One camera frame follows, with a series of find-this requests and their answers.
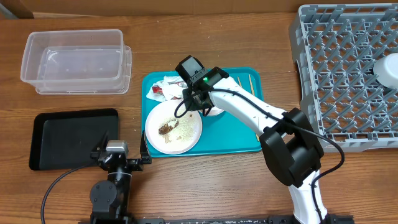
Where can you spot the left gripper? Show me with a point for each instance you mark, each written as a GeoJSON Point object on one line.
{"type": "Point", "coordinates": [138, 164]}

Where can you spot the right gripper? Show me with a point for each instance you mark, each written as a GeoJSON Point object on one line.
{"type": "Point", "coordinates": [195, 107]}

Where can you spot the small pink plate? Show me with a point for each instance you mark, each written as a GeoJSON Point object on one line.
{"type": "Point", "coordinates": [214, 111]}

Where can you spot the grey ceramic bowl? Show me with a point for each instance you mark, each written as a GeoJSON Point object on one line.
{"type": "Point", "coordinates": [386, 70]}

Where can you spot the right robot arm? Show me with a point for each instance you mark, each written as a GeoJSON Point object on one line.
{"type": "Point", "coordinates": [291, 150]}

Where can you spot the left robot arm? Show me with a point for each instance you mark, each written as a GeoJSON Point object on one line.
{"type": "Point", "coordinates": [110, 197]}

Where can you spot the grey dishwasher rack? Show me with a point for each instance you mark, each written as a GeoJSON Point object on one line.
{"type": "Point", "coordinates": [335, 47]}

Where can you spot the crumpled white napkin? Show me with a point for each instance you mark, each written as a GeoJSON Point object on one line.
{"type": "Point", "coordinates": [172, 88]}

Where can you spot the red sauce packet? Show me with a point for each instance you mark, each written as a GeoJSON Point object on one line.
{"type": "Point", "coordinates": [157, 90]}

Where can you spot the brown food scrap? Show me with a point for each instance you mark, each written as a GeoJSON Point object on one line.
{"type": "Point", "coordinates": [168, 126]}

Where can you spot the large white dinner plate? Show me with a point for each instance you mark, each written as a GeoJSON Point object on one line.
{"type": "Point", "coordinates": [183, 137]}

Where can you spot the teal serving tray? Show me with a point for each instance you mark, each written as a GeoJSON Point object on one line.
{"type": "Point", "coordinates": [222, 134]}

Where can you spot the black plastic tray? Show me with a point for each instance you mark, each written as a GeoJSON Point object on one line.
{"type": "Point", "coordinates": [64, 140]}

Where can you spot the clear plastic storage bin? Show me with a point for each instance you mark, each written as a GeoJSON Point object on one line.
{"type": "Point", "coordinates": [77, 62]}

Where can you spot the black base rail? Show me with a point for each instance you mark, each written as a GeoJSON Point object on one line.
{"type": "Point", "coordinates": [281, 219]}

